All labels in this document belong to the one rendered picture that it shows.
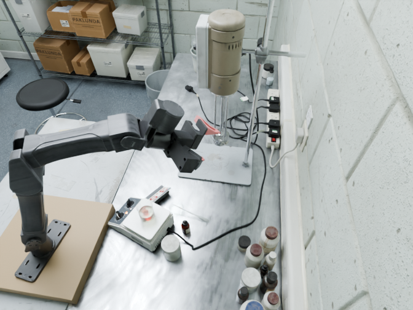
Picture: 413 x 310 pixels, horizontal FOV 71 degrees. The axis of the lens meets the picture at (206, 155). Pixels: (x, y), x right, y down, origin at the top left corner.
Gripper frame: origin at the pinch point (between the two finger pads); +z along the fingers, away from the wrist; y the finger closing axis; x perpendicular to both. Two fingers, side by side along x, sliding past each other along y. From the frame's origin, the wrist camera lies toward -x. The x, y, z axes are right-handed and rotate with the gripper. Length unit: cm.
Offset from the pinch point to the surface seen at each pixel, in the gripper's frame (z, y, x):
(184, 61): 44, -5, 100
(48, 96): -15, -69, 143
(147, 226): -6.1, -34.2, 0.1
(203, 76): -0.1, 13.6, 16.7
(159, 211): -1.5, -31.0, 3.4
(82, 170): -16, -47, 43
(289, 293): 18.6, -20.7, -37.4
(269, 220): 33.6, -20.6, -12.4
